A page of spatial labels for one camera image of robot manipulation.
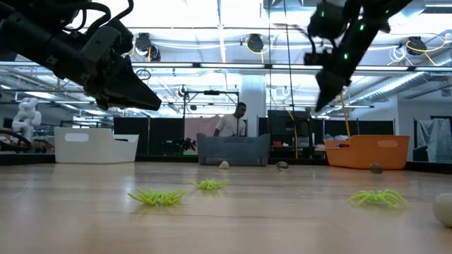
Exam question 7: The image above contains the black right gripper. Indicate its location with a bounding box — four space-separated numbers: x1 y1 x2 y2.
304 1 381 113

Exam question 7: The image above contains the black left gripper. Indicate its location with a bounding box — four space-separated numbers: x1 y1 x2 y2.
45 20 162 111

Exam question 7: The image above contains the neon green plastic spider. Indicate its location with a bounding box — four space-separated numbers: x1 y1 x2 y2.
189 178 230 191
127 188 187 207
347 188 410 210

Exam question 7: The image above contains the white plastic bin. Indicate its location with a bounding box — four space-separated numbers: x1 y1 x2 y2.
54 126 140 164

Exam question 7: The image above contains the orange plastic bin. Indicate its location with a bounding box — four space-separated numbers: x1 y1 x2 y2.
323 134 411 170

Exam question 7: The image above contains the dark leafy plant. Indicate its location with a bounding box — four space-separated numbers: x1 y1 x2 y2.
172 137 198 153

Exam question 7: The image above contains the pink curtain backdrop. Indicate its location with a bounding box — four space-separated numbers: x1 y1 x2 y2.
184 114 223 153

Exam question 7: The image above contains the black tripod stand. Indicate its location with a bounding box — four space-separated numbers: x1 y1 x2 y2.
181 89 241 152

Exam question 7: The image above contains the person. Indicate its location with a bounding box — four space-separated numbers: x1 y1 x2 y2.
213 102 247 138

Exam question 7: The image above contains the black bag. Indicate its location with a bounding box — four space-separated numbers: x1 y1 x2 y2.
412 145 430 162

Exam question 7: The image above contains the dark grey translucent bin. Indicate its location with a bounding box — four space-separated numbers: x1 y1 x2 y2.
196 133 271 167

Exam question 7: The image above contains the grey plastic cover sheet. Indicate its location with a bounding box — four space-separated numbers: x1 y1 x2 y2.
415 117 452 162

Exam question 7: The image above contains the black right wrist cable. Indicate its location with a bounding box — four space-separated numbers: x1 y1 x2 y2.
282 23 340 54

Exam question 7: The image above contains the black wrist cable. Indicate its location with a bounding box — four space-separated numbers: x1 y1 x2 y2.
282 23 340 54
59 0 135 36

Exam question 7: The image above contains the black overhead camera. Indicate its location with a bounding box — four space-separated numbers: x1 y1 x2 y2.
135 32 162 61
246 32 265 54
405 35 427 56

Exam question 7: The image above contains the thin yellow hanging cable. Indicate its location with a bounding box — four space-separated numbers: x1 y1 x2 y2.
286 109 299 159

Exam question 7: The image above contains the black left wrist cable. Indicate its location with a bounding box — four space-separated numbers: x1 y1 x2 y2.
59 0 135 36

